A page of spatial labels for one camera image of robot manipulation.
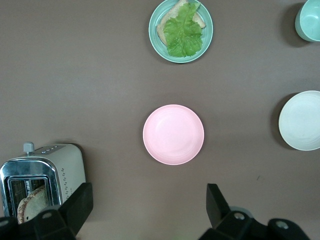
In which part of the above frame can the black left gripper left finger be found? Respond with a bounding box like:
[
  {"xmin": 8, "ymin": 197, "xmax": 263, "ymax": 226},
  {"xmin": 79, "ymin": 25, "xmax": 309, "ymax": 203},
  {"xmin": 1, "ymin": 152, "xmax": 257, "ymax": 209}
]
[{"xmin": 0, "ymin": 182, "xmax": 94, "ymax": 240}]

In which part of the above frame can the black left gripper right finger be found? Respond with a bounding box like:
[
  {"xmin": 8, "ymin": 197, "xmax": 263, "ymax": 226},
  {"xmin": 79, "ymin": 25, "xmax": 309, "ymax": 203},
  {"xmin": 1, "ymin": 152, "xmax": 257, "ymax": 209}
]
[{"xmin": 199, "ymin": 183, "xmax": 311, "ymax": 240}]

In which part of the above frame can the pink bowl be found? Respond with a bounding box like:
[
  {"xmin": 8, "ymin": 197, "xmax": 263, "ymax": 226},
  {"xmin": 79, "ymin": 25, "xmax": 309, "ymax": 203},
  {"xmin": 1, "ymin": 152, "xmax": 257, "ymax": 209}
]
[{"xmin": 142, "ymin": 104, "xmax": 205, "ymax": 166}]

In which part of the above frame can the toast slice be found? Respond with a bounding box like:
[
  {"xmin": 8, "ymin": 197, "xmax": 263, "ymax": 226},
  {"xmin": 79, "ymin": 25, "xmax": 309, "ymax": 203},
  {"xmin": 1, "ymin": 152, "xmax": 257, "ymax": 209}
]
[{"xmin": 16, "ymin": 184, "xmax": 48, "ymax": 225}]

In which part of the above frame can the beige chrome toaster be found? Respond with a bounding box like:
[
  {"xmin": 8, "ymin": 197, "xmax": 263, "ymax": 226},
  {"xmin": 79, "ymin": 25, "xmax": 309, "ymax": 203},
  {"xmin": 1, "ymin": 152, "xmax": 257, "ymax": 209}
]
[{"xmin": 0, "ymin": 141, "xmax": 87, "ymax": 221}]

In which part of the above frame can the white plate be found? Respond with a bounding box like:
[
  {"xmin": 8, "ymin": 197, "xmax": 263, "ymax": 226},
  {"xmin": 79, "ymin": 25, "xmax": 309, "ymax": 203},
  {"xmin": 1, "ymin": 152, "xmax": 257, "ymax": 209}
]
[{"xmin": 278, "ymin": 90, "xmax": 320, "ymax": 152}]

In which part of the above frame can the green lettuce leaf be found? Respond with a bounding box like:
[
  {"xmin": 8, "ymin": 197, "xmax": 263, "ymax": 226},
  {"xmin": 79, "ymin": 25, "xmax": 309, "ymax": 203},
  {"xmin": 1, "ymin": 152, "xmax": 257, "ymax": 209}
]
[{"xmin": 162, "ymin": 1, "xmax": 204, "ymax": 58}]

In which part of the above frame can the green plate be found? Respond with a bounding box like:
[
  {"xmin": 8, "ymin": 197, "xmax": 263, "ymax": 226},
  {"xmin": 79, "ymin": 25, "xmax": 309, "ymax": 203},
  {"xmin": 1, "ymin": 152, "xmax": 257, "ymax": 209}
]
[{"xmin": 148, "ymin": 0, "xmax": 214, "ymax": 64}]

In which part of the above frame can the brown bread slice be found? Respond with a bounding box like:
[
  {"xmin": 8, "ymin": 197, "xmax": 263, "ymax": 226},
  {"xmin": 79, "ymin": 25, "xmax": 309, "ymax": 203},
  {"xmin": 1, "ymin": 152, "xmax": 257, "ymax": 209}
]
[{"xmin": 156, "ymin": 0, "xmax": 207, "ymax": 46}]

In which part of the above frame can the green cup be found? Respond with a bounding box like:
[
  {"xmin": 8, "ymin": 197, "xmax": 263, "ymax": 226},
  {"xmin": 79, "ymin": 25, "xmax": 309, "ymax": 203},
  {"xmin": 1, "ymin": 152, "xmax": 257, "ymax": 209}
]
[{"xmin": 294, "ymin": 0, "xmax": 320, "ymax": 43}]

